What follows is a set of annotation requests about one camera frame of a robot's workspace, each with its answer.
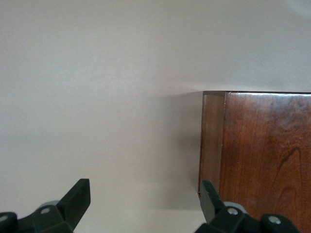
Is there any dark brown wooden cabinet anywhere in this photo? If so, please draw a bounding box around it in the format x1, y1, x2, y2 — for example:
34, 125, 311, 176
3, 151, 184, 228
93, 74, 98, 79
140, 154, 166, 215
198, 91, 311, 233

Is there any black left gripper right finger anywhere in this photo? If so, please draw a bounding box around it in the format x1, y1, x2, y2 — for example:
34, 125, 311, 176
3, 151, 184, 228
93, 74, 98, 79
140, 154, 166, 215
198, 179, 302, 233

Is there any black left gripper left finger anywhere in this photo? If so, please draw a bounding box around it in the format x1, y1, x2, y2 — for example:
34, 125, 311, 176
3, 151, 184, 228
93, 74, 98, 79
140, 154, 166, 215
0, 179, 91, 233

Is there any large table cover sheet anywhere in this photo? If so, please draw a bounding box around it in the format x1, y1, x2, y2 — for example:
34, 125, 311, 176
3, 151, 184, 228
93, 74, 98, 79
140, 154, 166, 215
0, 0, 311, 233

